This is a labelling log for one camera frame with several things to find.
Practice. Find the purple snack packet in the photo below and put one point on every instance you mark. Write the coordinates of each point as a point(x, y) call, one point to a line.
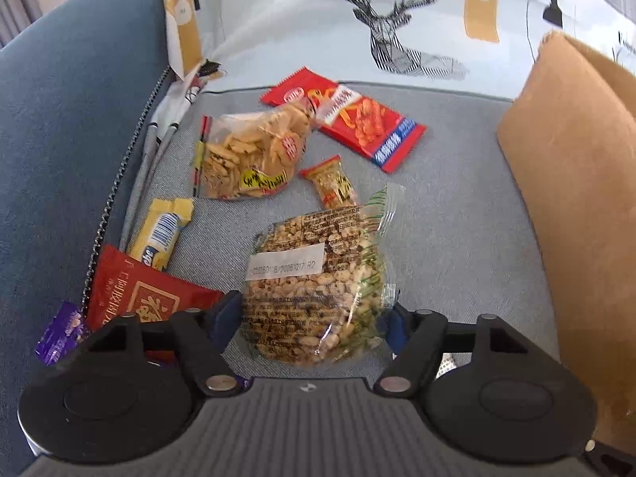
point(63, 334)

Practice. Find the deer print sofa cover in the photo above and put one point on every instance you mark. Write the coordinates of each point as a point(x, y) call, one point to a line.
point(483, 48)

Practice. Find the cardboard box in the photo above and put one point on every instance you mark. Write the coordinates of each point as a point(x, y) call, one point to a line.
point(569, 139)

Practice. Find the clear peanut bag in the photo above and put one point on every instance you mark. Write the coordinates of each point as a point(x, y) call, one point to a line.
point(319, 286)

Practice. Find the yellow wafer bar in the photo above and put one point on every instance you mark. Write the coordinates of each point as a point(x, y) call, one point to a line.
point(160, 231)

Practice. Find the clear cracker bag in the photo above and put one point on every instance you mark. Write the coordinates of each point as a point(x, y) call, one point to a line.
point(251, 155)

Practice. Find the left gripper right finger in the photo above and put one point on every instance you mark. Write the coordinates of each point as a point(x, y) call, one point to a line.
point(416, 338)

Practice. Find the red long snack packet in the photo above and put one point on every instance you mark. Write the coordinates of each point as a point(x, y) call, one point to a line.
point(361, 123)

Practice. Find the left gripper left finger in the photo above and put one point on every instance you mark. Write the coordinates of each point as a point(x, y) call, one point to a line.
point(201, 336)

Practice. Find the red envelope snack packet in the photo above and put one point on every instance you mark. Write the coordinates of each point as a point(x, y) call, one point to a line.
point(124, 285)

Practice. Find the small orange snack packet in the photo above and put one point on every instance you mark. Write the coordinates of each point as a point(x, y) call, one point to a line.
point(331, 183)

